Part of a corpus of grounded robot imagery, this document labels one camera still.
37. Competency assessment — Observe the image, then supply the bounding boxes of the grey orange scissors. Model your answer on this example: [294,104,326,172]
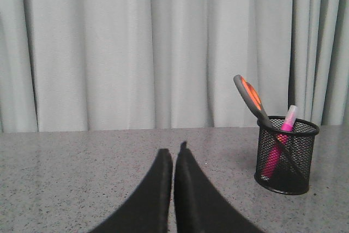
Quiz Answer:
[233,75,305,181]

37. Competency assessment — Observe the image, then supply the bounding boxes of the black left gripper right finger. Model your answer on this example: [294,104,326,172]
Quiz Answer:
[174,141,262,232]

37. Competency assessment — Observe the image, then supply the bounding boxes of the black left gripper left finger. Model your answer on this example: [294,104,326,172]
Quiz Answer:
[91,148,173,232]

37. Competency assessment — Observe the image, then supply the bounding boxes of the grey curtain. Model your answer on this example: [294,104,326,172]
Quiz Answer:
[1,0,348,133]

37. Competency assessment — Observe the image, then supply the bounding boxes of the black mesh pen cup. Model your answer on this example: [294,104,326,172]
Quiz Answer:
[254,116,320,195]

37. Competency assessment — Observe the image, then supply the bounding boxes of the pink highlighter pen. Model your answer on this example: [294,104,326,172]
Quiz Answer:
[261,104,298,179]

